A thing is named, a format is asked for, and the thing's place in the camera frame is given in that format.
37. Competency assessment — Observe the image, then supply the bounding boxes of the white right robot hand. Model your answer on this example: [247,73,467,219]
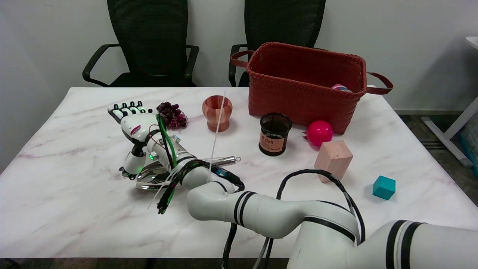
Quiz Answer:
[108,101,165,180]

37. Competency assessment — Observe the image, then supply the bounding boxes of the black mesh pen container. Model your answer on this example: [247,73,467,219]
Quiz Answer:
[259,112,292,157]

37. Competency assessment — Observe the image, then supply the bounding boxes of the dark purple grape bunch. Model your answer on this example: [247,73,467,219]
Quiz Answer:
[156,102,188,129]

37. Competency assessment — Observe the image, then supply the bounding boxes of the wooden striped cup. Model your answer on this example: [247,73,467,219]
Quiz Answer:
[202,95,233,133]

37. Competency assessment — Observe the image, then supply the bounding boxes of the black mesh office chair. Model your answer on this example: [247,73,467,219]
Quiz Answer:
[82,0,200,87]
[229,0,326,87]

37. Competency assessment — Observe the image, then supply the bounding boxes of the shiny metal scoop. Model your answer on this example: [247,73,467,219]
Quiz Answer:
[134,156,241,191]

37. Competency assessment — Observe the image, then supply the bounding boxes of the red woven basket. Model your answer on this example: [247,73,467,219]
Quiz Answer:
[230,42,394,135]

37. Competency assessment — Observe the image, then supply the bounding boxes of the pink ball toy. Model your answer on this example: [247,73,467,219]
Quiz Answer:
[302,120,334,147]

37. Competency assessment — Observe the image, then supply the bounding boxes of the light wooden block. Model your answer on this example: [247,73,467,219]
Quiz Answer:
[314,140,353,183]

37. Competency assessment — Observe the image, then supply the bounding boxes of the teal cube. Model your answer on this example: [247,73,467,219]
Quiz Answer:
[372,175,396,200]

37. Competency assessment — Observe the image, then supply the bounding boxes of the blue storage bin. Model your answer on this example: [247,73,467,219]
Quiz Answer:
[460,114,478,178]

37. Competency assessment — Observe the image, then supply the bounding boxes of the green robot cable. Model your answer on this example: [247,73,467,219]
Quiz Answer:
[155,114,178,215]

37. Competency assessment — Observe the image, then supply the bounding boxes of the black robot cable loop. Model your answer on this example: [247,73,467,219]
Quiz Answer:
[222,169,366,269]

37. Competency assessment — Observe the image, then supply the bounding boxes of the white desk frame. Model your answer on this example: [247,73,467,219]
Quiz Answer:
[422,36,478,168]

